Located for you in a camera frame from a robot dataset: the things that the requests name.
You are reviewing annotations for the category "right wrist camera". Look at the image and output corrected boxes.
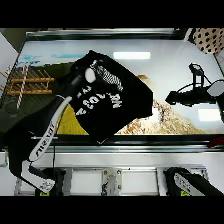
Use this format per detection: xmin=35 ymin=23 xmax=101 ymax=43
xmin=188 ymin=62 xmax=206 ymax=92

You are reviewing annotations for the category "black cable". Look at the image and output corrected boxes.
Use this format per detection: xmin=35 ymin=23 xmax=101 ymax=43
xmin=175 ymin=73 xmax=215 ymax=94
xmin=52 ymin=113 xmax=62 ymax=174

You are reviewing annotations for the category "red white striped stick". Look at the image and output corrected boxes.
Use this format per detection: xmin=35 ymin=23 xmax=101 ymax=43
xmin=15 ymin=64 xmax=30 ymax=110

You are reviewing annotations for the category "white black-dotted cloth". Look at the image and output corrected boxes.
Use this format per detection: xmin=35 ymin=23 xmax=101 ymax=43
xmin=192 ymin=27 xmax=224 ymax=55

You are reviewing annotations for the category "black printed T-shirt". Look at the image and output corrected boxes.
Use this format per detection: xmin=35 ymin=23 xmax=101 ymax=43
xmin=67 ymin=49 xmax=155 ymax=145

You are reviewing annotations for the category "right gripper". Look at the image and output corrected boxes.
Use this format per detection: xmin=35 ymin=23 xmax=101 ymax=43
xmin=165 ymin=89 xmax=190 ymax=108

